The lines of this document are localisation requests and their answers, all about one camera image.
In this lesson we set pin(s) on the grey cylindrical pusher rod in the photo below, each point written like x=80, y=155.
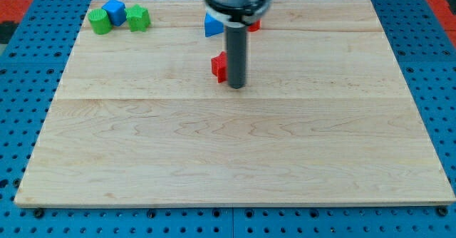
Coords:
x=236, y=50

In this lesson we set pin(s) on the red star block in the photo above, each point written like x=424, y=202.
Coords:
x=219, y=67

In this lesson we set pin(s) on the red block behind arm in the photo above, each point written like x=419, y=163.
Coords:
x=255, y=26

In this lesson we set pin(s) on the green star block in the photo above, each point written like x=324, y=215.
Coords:
x=138, y=18

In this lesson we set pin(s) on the blue triangle block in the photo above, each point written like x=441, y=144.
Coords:
x=212, y=26

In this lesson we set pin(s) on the light wooden board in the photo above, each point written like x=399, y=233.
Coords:
x=325, y=120

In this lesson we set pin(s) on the blue cube block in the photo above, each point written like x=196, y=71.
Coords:
x=116, y=12

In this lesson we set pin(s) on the green cylinder block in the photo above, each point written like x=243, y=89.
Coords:
x=99, y=21

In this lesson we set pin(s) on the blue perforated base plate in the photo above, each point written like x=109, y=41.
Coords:
x=31, y=68

